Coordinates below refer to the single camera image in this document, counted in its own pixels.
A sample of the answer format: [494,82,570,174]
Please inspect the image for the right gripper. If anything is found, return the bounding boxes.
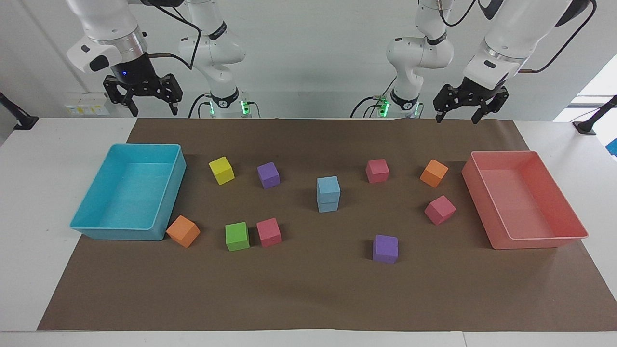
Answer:
[103,53,184,117]

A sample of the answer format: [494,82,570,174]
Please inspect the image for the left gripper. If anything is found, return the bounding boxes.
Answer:
[432,76,510,125]

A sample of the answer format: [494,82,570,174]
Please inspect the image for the orange block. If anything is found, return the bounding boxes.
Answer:
[166,214,201,249]
[419,159,449,188]

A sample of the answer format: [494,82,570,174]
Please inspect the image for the blue plastic bin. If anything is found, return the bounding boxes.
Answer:
[69,143,188,241]

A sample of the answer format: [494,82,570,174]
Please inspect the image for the yellow block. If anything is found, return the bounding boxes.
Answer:
[208,156,236,186]

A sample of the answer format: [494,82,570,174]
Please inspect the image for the pink plastic bin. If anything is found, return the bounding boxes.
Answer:
[461,150,590,251]

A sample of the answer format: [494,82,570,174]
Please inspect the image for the pink block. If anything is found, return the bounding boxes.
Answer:
[365,159,390,184]
[256,217,282,248]
[424,195,457,226]

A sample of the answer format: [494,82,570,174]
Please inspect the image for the black stand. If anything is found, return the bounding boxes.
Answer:
[572,94,617,136]
[0,91,40,131]

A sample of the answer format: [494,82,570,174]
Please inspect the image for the purple block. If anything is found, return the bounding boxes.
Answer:
[372,234,399,264]
[256,161,281,190]

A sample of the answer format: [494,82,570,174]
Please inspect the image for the green block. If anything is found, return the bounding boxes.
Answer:
[225,222,251,252]

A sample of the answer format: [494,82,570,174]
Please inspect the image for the black cable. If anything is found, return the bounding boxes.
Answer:
[519,0,598,74]
[140,0,202,71]
[349,76,398,119]
[436,0,479,27]
[188,93,214,119]

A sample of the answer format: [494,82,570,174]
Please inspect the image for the white wall socket panel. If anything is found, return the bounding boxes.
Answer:
[65,93,110,117]

